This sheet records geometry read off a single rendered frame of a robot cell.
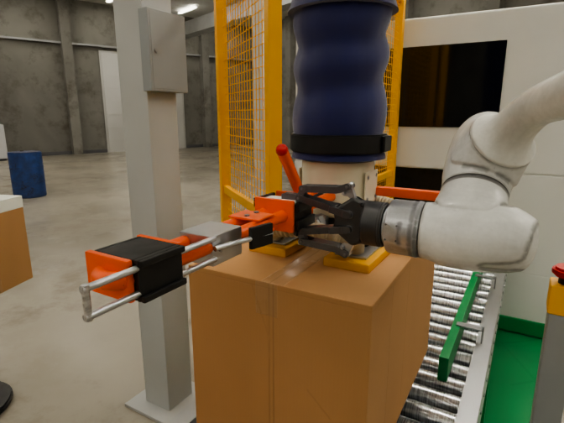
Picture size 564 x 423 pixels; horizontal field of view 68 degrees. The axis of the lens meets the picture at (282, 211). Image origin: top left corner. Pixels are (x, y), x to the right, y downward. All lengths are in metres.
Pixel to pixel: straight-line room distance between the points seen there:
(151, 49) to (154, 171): 0.47
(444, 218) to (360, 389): 0.34
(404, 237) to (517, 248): 0.15
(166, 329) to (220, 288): 1.19
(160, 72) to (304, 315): 1.25
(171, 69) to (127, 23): 0.23
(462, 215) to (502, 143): 0.12
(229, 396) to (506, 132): 0.73
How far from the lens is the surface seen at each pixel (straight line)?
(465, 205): 0.66
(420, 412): 1.41
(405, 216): 0.67
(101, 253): 0.53
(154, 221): 1.86
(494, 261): 0.66
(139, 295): 0.50
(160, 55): 1.80
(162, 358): 2.13
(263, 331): 0.85
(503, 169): 0.72
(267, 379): 0.90
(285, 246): 0.95
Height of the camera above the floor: 1.39
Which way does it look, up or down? 13 degrees down
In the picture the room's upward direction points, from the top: straight up
